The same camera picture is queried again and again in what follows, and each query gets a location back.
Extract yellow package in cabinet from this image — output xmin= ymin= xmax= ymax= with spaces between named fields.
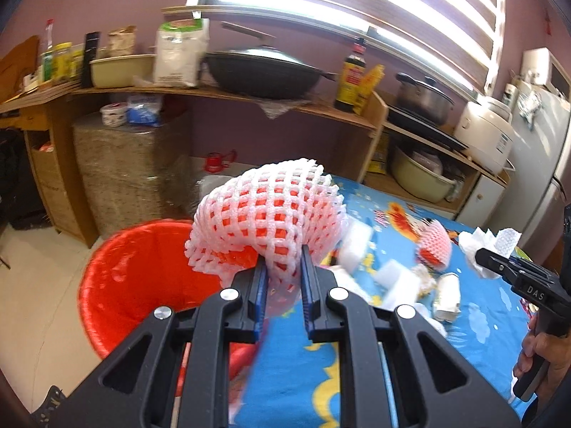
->
xmin=368 ymin=132 xmax=390 ymax=175

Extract red trash bin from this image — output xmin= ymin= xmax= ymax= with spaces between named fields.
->
xmin=77 ymin=217 xmax=264 ymax=397

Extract clear vinegar bottle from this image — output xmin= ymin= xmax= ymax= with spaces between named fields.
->
xmin=41 ymin=19 xmax=54 ymax=83

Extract white flour bag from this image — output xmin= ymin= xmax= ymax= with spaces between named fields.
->
xmin=153 ymin=19 xmax=209 ymax=88

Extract blue salt bag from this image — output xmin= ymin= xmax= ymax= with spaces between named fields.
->
xmin=127 ymin=94 xmax=163 ymax=127

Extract white refrigerator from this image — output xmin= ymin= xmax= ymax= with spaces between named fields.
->
xmin=489 ymin=80 xmax=570 ymax=262

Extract white pearl rice bag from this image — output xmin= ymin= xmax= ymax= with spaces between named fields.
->
xmin=196 ymin=174 xmax=233 ymax=210

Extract window blinds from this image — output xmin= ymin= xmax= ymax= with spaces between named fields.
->
xmin=187 ymin=0 xmax=505 ymax=94

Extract black induction cooktop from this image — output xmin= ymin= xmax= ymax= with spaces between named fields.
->
xmin=388 ymin=105 xmax=468 ymax=152

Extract white tissue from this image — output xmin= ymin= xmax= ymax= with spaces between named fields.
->
xmin=458 ymin=227 xmax=522 ymax=279

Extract small pink foam fruit net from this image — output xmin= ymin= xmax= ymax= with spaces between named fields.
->
xmin=416 ymin=220 xmax=452 ymax=271

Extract yellow snack packet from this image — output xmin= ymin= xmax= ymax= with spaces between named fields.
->
xmin=353 ymin=64 xmax=384 ymax=115

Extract yellow jar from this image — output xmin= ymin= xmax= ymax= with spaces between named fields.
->
xmin=51 ymin=42 xmax=72 ymax=84

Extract white microwave oven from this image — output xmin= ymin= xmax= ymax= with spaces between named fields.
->
xmin=520 ymin=47 xmax=570 ymax=98

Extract yellow scrub sponge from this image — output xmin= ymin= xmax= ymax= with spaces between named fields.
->
xmin=411 ymin=264 xmax=436 ymax=299

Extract cream basin in cabinet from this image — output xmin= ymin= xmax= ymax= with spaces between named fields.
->
xmin=390 ymin=147 xmax=457 ymax=204

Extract white foam block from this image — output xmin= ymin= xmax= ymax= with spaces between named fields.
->
xmin=373 ymin=259 xmax=421 ymax=311
xmin=337 ymin=216 xmax=374 ymax=274

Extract white rice cooker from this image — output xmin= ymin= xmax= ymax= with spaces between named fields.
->
xmin=454 ymin=95 xmax=515 ymax=175

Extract black thermos bottle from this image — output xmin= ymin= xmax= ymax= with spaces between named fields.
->
xmin=80 ymin=32 xmax=101 ymax=88

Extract wooden kitchen shelf unit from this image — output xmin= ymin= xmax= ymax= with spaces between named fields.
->
xmin=0 ymin=79 xmax=512 ymax=250

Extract cream basin on shelf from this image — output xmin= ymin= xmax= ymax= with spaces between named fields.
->
xmin=90 ymin=54 xmax=155 ymax=88

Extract red capped oil jug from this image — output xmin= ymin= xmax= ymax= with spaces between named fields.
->
xmin=204 ymin=150 xmax=237 ymax=174

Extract white cabinet door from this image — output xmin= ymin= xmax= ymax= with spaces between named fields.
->
xmin=456 ymin=175 xmax=505 ymax=229

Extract large pink foam fruit net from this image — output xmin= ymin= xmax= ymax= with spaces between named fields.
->
xmin=185 ymin=158 xmax=348 ymax=316

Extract black wok with lid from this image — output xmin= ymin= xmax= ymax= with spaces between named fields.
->
xmin=204 ymin=21 xmax=337 ymax=101

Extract wrapped woven box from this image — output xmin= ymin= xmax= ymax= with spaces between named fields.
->
xmin=72 ymin=113 xmax=197 ymax=239

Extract dark soy sauce bottle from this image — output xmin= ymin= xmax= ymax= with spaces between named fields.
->
xmin=334 ymin=37 xmax=366 ymax=112

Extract person's right hand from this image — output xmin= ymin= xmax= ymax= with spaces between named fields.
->
xmin=513 ymin=312 xmax=570 ymax=403

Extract brown paper bag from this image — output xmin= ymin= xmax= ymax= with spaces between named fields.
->
xmin=107 ymin=25 xmax=136 ymax=57

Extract small white tub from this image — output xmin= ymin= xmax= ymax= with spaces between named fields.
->
xmin=100 ymin=102 xmax=128 ymax=128

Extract steel cooking pot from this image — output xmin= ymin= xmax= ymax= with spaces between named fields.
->
xmin=395 ymin=72 xmax=454 ymax=126

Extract blue cartoon tablecloth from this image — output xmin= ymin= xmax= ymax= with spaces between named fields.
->
xmin=233 ymin=178 xmax=527 ymax=427

